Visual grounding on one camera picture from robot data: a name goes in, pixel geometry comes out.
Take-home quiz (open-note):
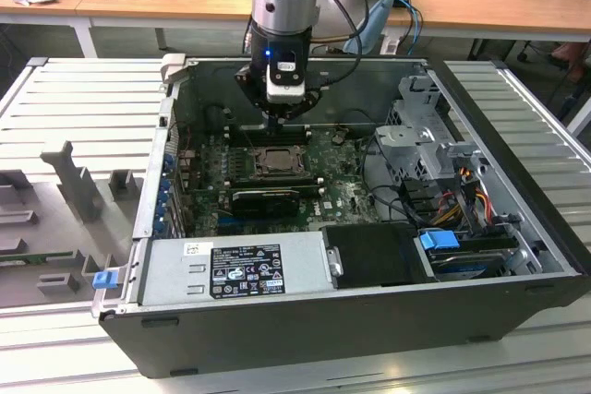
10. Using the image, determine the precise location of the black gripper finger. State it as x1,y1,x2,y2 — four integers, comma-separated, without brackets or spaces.
275,87,321,137
233,66,281,137

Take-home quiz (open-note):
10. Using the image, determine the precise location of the black RAM slot row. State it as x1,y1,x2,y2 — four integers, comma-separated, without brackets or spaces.
229,174,325,196
228,124,311,147

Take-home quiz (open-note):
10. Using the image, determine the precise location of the green motherboard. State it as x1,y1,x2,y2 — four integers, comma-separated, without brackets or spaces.
177,133,384,236

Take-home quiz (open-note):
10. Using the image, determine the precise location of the silver metal drive cage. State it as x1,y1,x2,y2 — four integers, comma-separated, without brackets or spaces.
373,74,486,183

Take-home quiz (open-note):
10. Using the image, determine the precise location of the pale blue teach pendant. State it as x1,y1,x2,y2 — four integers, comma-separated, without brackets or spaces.
344,0,395,55

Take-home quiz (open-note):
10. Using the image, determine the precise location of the black graphics card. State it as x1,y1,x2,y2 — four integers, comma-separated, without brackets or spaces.
230,188,299,220

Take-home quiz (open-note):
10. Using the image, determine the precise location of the black plastic shroud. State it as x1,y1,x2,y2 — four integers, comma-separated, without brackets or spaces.
320,222,438,290

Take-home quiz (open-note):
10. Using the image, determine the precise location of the hard disk in blue carrier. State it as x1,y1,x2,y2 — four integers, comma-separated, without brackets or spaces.
417,229,509,282

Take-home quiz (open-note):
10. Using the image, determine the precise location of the silver power supply unit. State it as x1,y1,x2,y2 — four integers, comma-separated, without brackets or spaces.
138,232,336,307

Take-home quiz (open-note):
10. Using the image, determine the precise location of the grey parts rack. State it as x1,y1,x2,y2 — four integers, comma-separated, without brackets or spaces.
0,139,144,308

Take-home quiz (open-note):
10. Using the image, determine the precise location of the black open PC case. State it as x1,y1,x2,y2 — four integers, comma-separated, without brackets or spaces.
91,54,591,379

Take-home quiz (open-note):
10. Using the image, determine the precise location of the blue case latch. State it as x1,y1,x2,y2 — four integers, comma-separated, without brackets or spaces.
91,271,117,292

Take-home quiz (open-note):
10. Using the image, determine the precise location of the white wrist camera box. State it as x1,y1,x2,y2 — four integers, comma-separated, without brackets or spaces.
265,59,308,105

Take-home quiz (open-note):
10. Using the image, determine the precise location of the grey case corner bracket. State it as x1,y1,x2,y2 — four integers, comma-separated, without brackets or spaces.
160,53,187,87

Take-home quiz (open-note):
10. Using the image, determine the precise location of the black looped cable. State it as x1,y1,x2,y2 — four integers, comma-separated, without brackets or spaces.
358,109,416,224

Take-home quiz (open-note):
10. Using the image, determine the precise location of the blue cable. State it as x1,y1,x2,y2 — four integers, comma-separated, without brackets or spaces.
392,0,424,42

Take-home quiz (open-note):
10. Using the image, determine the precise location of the coloured wire bundle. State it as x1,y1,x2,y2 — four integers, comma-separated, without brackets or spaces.
433,166,496,229

